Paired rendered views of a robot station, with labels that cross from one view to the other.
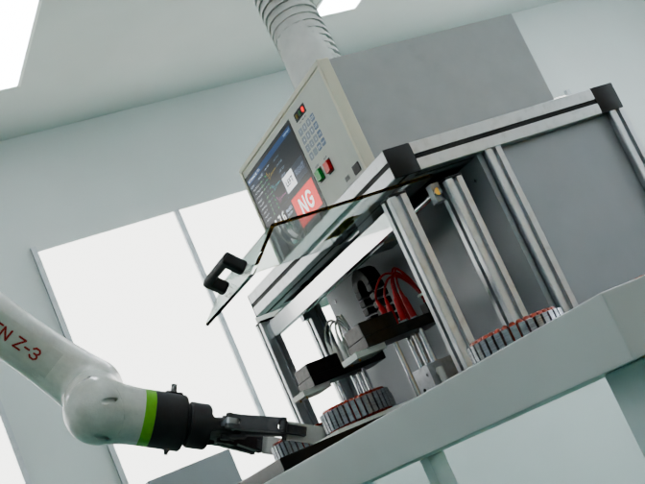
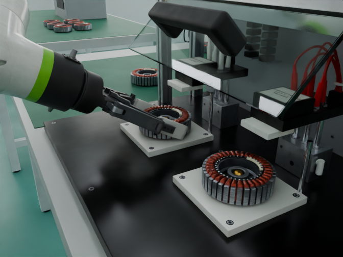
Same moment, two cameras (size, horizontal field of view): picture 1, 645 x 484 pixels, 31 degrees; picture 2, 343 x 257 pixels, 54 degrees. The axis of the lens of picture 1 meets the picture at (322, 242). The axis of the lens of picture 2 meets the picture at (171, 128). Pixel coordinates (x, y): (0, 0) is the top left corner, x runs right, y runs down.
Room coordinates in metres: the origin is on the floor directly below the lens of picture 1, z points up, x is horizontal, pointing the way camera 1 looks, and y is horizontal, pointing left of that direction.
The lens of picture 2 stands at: (1.35, 0.17, 1.09)
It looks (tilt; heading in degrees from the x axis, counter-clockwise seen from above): 25 degrees down; 358
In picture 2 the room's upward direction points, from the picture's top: straight up
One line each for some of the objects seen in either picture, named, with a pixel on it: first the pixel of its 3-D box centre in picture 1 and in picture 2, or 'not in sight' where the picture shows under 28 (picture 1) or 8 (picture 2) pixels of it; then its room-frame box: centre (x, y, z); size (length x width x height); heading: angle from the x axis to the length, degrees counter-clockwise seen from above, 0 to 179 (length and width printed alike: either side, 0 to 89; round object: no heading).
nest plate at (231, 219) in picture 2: (364, 425); (236, 188); (1.79, 0.06, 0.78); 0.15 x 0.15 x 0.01; 27
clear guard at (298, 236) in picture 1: (317, 251); (310, 27); (1.72, 0.01, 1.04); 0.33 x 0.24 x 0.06; 117
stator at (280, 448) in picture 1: (303, 443); (165, 121); (2.00, 0.17, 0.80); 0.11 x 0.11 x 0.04
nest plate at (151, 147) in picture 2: not in sight; (165, 131); (2.00, 0.17, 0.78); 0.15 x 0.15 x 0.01; 27
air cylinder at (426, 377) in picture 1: (436, 380); (302, 155); (1.85, -0.07, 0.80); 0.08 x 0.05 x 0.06; 27
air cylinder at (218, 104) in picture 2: not in sight; (219, 110); (2.07, 0.04, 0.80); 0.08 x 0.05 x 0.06; 27
